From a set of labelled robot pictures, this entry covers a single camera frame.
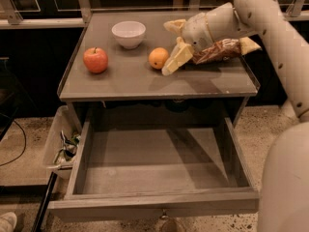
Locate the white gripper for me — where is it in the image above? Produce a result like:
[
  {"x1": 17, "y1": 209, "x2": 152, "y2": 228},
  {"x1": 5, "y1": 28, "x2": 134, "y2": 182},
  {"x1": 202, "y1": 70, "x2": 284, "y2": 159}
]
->
[{"x1": 161, "y1": 13, "x2": 213, "y2": 76}]

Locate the orange fruit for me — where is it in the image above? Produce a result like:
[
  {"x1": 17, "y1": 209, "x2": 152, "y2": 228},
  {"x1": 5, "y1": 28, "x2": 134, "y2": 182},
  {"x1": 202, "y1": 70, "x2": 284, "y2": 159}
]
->
[{"x1": 148, "y1": 47, "x2": 169, "y2": 70}]

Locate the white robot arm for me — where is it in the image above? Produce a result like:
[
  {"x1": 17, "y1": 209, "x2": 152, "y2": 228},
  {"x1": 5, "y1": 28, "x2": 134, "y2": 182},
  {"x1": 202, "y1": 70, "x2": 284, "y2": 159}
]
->
[{"x1": 162, "y1": 0, "x2": 309, "y2": 232}]

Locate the open grey top drawer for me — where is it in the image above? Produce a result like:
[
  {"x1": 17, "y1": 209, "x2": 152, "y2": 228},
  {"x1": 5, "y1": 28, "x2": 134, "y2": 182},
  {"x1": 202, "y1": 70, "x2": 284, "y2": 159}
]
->
[{"x1": 48, "y1": 119, "x2": 259, "y2": 222}]

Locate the metal drawer knob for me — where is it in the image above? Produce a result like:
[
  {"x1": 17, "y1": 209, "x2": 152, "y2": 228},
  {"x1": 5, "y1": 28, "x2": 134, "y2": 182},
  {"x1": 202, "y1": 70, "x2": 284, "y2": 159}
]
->
[{"x1": 160, "y1": 209, "x2": 170, "y2": 220}]

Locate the brown chip bag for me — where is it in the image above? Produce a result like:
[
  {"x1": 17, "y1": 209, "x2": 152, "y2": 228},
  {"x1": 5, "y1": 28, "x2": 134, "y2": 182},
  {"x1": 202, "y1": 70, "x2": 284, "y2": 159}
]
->
[{"x1": 189, "y1": 36, "x2": 263, "y2": 66}]

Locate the white ceramic bowl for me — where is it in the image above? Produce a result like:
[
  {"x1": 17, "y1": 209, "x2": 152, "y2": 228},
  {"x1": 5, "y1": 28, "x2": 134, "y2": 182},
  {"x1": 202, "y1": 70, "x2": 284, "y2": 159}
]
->
[{"x1": 111, "y1": 21, "x2": 146, "y2": 49}]

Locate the red apple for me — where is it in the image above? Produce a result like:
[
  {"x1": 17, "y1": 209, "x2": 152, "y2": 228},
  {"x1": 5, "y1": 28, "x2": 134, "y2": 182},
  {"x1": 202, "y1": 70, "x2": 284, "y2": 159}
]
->
[{"x1": 83, "y1": 47, "x2": 108, "y2": 73}]

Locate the black bar on floor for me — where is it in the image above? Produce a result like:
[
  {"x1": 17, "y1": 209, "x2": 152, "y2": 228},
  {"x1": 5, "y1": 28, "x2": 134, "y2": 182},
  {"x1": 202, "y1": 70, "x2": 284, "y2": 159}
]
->
[{"x1": 31, "y1": 172, "x2": 57, "y2": 232}]

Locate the white shoe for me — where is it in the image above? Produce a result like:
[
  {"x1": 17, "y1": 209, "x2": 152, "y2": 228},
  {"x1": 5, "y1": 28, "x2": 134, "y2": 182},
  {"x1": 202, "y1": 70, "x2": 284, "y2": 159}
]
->
[{"x1": 0, "y1": 212, "x2": 17, "y2": 232}]

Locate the metal railing frame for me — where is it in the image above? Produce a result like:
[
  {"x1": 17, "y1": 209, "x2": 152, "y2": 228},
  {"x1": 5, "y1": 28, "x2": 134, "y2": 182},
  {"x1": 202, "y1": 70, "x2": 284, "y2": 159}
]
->
[{"x1": 0, "y1": 0, "x2": 309, "y2": 31}]

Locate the black floor cable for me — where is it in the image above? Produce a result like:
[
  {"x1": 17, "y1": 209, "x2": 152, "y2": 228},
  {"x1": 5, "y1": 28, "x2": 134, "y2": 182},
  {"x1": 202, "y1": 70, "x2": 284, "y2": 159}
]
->
[{"x1": 0, "y1": 113, "x2": 28, "y2": 168}]

